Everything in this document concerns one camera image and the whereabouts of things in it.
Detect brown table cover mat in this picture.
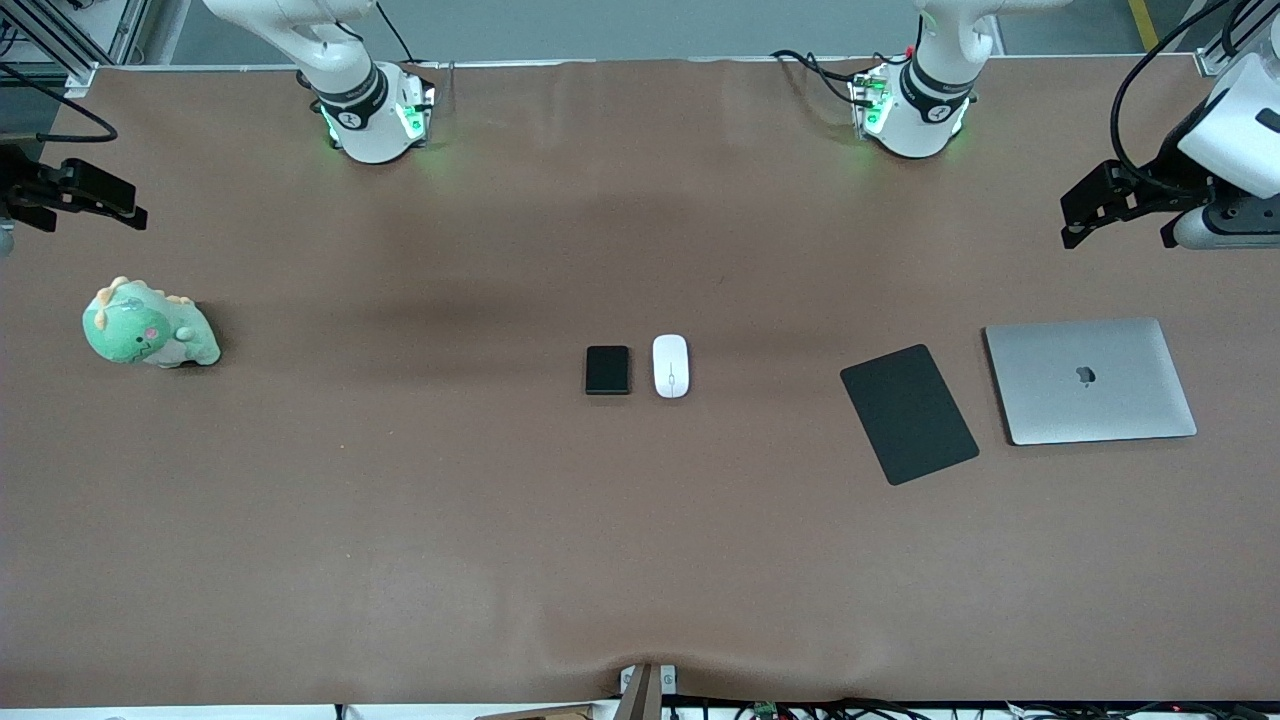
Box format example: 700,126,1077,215
0,55,1280,707

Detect silver laptop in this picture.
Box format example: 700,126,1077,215
984,318,1199,447

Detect white computer mouse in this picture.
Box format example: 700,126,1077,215
652,334,691,400

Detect black mouse pad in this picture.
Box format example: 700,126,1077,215
840,344,981,487

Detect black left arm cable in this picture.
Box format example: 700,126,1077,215
1110,0,1280,193

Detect black phone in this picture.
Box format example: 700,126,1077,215
585,345,633,396

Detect black right base cable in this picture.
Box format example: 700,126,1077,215
374,0,417,64

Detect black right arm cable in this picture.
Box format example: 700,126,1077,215
0,64,120,144

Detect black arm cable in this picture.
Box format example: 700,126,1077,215
1110,0,1280,193
0,64,120,144

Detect green dinosaur plush toy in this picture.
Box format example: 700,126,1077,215
82,276,223,369

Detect black left base cables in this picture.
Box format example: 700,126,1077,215
770,45,916,107

